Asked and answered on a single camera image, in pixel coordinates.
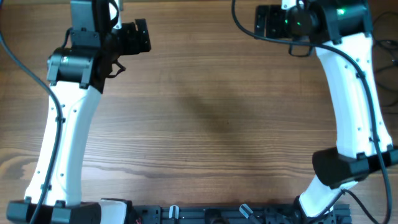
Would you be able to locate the black left camera cable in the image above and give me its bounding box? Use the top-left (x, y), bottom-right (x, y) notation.
top-left (0, 30), bottom-right (65, 224)

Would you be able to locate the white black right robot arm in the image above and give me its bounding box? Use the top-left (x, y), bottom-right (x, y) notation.
top-left (252, 1), bottom-right (397, 223)

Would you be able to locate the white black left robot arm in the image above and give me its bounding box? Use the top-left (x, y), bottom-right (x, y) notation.
top-left (6, 0), bottom-right (151, 223)

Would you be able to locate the black camera cable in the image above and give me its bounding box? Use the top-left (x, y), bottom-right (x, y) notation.
top-left (231, 0), bottom-right (393, 224)
top-left (0, 30), bottom-right (65, 224)

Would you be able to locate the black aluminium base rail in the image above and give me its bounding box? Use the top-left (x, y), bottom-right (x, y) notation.
top-left (127, 204), bottom-right (353, 224)

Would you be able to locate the black right camera cable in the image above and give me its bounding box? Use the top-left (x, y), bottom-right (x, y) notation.
top-left (231, 0), bottom-right (393, 224)

